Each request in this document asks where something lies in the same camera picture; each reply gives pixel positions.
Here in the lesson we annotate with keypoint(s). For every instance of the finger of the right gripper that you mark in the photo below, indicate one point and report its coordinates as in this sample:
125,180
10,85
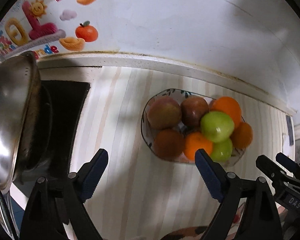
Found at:
281,181
289,164

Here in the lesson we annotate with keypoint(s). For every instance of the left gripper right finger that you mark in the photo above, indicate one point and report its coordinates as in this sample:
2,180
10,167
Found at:
260,219

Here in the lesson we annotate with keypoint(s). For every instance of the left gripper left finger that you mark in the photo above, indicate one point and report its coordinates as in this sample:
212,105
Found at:
41,219

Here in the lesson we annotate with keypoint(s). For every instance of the small orange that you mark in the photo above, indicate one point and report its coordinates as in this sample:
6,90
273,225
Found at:
195,141
242,136

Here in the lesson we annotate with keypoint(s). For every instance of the green apple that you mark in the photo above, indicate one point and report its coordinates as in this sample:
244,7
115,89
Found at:
222,151
216,126

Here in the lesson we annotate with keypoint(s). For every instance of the large orange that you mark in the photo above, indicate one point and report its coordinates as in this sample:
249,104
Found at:
228,106

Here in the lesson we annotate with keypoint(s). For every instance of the dark red apple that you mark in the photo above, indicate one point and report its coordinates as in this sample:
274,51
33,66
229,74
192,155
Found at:
193,109

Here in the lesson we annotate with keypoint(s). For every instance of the brown red fruit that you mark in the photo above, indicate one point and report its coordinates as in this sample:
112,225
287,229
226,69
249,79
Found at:
169,144

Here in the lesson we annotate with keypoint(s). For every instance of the reddish apple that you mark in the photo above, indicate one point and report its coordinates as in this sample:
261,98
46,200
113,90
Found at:
164,113

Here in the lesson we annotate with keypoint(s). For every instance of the dark blue smartphone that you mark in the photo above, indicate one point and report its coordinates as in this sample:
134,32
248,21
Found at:
290,130

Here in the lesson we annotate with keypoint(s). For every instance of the white paper napkin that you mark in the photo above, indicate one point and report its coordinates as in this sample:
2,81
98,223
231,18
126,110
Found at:
285,141

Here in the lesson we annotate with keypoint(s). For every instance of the black stove top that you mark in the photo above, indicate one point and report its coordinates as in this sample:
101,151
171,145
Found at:
67,100

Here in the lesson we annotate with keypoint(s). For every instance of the floral white plate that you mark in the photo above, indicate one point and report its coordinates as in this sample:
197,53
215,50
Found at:
178,95

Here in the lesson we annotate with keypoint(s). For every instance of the steel wok lid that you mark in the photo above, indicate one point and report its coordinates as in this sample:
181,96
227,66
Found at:
20,85

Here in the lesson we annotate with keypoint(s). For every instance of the colourful wall sticker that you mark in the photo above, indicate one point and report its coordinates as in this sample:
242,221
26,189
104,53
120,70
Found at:
48,27

